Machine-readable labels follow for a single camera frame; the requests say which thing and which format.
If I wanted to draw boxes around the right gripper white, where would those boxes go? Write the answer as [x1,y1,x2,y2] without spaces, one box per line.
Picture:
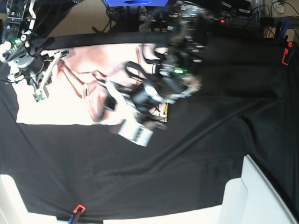
[7,50,70,103]

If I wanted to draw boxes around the red clamp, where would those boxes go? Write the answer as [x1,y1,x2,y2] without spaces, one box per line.
[281,41,293,66]
[68,204,86,224]

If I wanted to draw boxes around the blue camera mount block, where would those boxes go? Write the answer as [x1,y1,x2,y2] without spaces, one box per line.
[104,0,168,7]

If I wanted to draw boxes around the red clamp at bottom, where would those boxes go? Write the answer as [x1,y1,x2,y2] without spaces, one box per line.
[68,204,86,224]

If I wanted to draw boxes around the white frame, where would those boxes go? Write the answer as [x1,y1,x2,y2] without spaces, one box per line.
[0,175,57,224]
[221,155,297,224]

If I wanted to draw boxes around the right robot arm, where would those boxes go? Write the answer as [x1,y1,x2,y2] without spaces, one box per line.
[0,0,79,102]

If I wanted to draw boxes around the black power strip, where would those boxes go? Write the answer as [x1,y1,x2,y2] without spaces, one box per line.
[138,8,224,28]

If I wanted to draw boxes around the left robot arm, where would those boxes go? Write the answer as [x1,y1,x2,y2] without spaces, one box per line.
[105,1,217,147]

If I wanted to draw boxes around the white frame right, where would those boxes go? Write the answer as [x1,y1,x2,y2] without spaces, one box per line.
[221,155,297,224]

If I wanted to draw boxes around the white frame left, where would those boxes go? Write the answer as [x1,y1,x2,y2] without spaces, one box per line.
[0,175,57,224]

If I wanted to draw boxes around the light pink T-shirt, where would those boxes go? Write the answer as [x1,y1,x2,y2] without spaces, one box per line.
[11,43,170,126]

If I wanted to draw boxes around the black table cloth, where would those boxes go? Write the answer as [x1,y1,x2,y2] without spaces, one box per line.
[0,36,299,221]

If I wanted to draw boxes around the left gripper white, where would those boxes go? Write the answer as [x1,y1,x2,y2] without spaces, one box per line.
[100,79,201,147]

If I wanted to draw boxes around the red clamp at right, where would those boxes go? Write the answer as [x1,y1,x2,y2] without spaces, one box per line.
[281,41,293,66]

